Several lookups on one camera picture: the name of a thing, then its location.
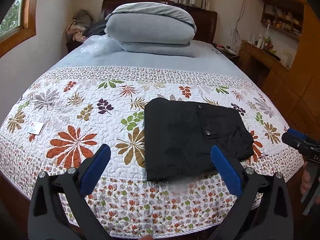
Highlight small white label card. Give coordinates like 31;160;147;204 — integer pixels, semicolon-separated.
27;122;44;135

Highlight folded grey blanket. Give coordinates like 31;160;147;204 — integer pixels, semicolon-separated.
105;2;200;57

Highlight person's right hand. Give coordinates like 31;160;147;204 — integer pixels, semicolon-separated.
300;161;312;194

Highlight black pants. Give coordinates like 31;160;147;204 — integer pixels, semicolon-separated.
144;98;253;181

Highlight light blue bed sheet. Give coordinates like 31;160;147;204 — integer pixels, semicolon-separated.
50;35;250;81

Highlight wooden framed side window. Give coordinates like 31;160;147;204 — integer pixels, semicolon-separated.
1;0;37;56

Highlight wooden desk cabinet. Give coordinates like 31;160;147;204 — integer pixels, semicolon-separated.
238;4;319;140

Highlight wall shelf with items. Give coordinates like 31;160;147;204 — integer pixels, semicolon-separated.
260;1;304;42

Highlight pile of clothes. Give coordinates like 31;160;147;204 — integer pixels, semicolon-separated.
66;9;106;43

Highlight floral quilt bedspread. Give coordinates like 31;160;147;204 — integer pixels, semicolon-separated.
1;66;303;238

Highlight dark wooden headboard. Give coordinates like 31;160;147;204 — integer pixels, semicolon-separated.
101;0;217;44

